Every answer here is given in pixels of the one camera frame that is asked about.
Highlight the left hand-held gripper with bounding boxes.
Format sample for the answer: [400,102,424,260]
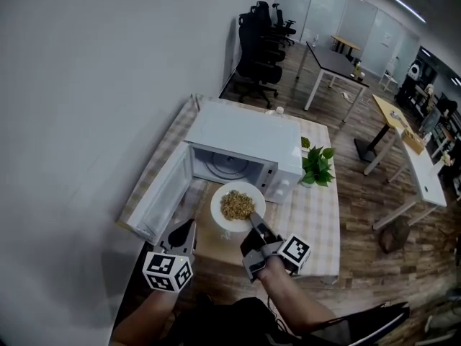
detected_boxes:
[143,218,197,296]

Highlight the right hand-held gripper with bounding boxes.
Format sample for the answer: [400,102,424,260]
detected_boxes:
[240,210,313,284]

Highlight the white round plate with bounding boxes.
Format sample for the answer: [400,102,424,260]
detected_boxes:
[210,182,267,233]

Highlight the white microwave oven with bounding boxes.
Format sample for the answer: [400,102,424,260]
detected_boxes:
[115,100,303,247]

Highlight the person's left forearm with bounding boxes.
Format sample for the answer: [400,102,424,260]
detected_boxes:
[111,290,179,346]

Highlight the person's right forearm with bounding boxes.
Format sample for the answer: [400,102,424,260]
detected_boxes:
[257,257,338,324]

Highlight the table with checkered cloth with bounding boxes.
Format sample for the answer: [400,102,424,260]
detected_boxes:
[118,92,341,288]

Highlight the green potted plant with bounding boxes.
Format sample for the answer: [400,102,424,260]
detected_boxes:
[300,145,336,189]

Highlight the person's black shirt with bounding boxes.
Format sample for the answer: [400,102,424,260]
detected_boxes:
[169,296,327,346]

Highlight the brown bag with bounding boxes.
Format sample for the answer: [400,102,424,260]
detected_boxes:
[378,218,411,254]

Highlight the black flat board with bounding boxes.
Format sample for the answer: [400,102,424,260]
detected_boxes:
[322,301,411,346]

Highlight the black office chair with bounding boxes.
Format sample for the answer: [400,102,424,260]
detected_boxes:
[236,12,284,110]
[272,2,297,48]
[248,5,287,63]
[256,1,274,25]

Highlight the wooden box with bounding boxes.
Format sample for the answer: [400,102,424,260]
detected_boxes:
[401,128,426,154]

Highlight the long white table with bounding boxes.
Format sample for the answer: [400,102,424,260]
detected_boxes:
[363,128,448,230]

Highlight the black-top table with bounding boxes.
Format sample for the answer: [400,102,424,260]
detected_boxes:
[295,40,371,123]

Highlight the small white stand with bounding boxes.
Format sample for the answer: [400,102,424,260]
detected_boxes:
[378,58,400,92]

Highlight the round wooden-top table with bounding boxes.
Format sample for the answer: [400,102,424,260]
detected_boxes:
[330,34,361,63]

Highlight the white round backpack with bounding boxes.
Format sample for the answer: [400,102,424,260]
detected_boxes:
[406,60,424,83]

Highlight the long ceiling light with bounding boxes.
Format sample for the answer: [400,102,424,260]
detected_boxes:
[392,0,428,24]

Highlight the black cable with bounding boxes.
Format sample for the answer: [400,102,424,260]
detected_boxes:
[266,293,286,338]

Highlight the yellow-top pedestal table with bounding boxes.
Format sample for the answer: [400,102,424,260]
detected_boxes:
[354,94,411,164]

